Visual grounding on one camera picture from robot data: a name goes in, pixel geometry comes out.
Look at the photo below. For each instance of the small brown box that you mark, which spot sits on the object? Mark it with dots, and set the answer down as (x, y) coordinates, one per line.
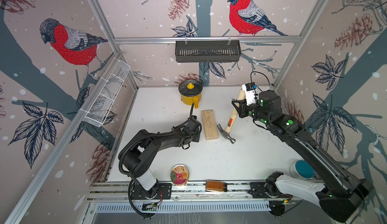
(216, 186)

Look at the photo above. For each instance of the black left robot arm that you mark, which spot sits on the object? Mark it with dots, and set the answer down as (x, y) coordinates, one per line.
(145, 192)

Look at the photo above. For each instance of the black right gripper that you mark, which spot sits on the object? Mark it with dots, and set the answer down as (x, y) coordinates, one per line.
(243, 108)

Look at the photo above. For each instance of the yellow pot with glass lid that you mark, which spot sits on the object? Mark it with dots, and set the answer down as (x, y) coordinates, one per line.
(190, 92)

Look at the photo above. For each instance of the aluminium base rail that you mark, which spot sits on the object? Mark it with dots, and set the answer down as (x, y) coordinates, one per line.
(192, 191)

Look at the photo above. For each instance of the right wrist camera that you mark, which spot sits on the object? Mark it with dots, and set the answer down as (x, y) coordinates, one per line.
(250, 93)

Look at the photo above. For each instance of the round decorated tin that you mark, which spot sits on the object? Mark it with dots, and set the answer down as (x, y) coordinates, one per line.
(179, 175)

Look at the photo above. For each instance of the wooden handled claw hammer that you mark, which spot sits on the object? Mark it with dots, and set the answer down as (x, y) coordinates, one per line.
(226, 132)

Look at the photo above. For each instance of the black hanging wall basket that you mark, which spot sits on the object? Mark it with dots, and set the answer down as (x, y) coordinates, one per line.
(207, 51)

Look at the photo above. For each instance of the white wire mesh shelf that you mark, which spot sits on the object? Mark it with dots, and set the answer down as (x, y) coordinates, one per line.
(100, 111)

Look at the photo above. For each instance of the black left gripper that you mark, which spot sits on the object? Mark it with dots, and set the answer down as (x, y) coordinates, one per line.
(198, 136)

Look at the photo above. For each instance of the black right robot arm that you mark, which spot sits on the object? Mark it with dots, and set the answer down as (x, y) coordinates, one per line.
(340, 194)

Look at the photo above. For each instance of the teal and white round container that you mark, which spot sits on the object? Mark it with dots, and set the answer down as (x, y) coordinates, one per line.
(301, 170)

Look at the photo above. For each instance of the wooden block with nails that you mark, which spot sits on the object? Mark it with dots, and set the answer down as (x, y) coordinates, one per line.
(209, 123)

